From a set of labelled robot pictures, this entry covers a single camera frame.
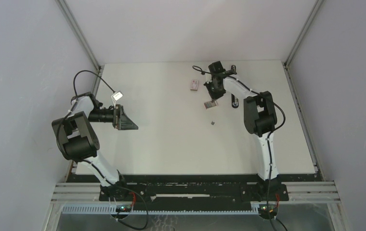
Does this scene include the staple box red white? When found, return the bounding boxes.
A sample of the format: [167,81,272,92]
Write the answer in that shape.
[190,79,199,91]

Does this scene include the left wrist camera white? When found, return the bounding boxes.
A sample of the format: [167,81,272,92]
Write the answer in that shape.
[111,91,123,107]

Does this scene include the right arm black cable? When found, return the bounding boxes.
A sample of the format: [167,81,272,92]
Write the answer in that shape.
[192,65,287,220]

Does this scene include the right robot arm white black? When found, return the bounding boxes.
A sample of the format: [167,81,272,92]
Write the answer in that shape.
[199,61,286,200]

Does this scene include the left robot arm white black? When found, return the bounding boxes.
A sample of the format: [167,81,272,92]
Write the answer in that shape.
[52,92,139,201]

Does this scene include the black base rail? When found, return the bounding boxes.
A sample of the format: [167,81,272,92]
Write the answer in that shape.
[99,174,289,212]

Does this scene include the white cable duct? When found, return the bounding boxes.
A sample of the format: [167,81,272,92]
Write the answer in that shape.
[62,205,260,215]

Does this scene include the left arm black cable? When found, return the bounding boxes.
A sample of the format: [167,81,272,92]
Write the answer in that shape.
[56,69,115,173]

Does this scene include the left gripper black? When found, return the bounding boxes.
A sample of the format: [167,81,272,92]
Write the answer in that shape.
[88,104,138,130]

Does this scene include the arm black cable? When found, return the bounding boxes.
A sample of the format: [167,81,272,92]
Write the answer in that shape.
[56,69,115,173]
[192,65,287,220]

